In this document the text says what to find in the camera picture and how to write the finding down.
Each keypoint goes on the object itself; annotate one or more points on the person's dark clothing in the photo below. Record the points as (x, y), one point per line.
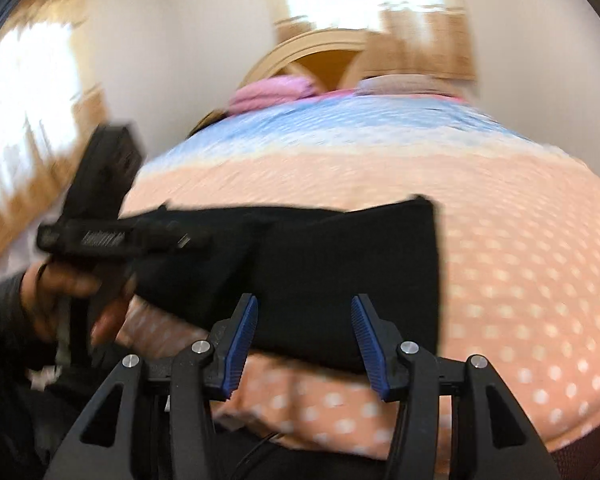
(30, 435)

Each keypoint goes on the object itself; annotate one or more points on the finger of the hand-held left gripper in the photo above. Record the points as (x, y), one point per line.
(170, 235)

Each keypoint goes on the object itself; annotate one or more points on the black pants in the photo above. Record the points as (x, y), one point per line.
(330, 270)

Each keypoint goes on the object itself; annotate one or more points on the person's left hand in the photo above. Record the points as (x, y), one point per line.
(50, 290)

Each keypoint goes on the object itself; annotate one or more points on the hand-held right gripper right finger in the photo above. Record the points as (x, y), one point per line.
(369, 347)

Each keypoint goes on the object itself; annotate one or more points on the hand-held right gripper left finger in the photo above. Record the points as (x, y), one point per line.
(241, 347)

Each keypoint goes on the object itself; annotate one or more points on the cream wooden headboard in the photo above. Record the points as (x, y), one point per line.
(325, 65)

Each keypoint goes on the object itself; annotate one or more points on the beige lace curtain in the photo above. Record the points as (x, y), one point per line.
(35, 135)
(420, 40)

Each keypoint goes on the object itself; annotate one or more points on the striped pillow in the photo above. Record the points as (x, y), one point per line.
(405, 85)

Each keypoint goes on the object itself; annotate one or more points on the polka dot bed cover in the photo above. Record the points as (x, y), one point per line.
(505, 260)

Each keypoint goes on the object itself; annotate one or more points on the pink pillows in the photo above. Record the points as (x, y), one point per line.
(275, 92)

